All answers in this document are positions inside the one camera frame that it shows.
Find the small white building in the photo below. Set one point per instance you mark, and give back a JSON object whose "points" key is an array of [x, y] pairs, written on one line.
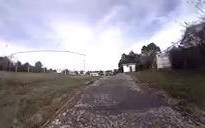
{"points": [[129, 67]]}

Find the row of distant buildings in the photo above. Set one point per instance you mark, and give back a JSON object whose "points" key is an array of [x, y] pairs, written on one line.
{"points": [[90, 72]]}

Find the pale building behind hedge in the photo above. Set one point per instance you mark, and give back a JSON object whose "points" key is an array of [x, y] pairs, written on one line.
{"points": [[163, 61]]}

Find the grass verge by hedge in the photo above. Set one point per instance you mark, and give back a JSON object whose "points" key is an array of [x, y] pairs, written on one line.
{"points": [[180, 86]]}

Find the dark hedge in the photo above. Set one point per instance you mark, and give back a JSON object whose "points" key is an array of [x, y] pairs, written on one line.
{"points": [[190, 57]]}

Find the worn grey asphalt path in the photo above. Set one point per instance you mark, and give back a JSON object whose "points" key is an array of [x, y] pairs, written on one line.
{"points": [[120, 100]]}

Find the row of trees with poles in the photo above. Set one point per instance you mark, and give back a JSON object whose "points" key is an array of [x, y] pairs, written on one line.
{"points": [[13, 63]]}

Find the dry grass field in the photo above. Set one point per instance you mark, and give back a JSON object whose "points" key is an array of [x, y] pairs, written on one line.
{"points": [[26, 93]]}

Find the dark trees behind building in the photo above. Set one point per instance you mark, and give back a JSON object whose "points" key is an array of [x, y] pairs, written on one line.
{"points": [[141, 56]]}

